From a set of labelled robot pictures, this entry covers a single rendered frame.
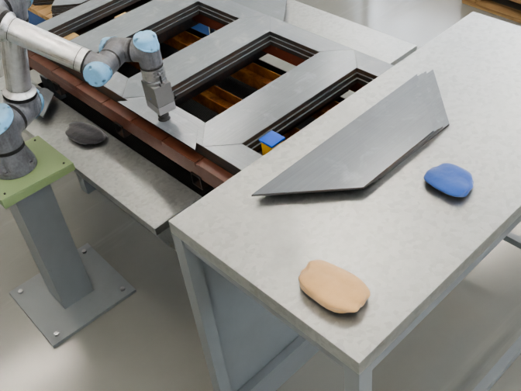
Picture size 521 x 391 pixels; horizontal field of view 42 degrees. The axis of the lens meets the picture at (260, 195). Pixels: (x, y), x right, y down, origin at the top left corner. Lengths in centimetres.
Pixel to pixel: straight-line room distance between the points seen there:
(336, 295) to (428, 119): 65
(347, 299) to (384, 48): 159
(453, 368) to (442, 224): 111
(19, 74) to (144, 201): 61
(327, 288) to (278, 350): 101
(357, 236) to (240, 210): 29
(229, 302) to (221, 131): 57
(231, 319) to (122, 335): 85
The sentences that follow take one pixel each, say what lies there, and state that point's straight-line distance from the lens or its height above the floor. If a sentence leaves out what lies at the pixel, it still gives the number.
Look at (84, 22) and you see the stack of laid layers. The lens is 314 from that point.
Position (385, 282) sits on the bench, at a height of 105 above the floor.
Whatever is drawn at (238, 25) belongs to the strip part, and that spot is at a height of 87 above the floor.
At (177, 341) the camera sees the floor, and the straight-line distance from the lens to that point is 274.
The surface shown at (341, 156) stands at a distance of 173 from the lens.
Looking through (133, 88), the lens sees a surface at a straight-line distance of 252.
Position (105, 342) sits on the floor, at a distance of 282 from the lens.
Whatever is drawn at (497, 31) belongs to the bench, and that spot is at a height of 105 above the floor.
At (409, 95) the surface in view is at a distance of 195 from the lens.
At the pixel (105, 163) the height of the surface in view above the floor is 68.
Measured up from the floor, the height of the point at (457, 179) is 108.
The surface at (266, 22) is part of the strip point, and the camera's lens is 281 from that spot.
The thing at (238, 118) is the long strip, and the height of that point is 87.
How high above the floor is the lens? 217
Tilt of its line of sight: 42 degrees down
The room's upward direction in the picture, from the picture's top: 8 degrees counter-clockwise
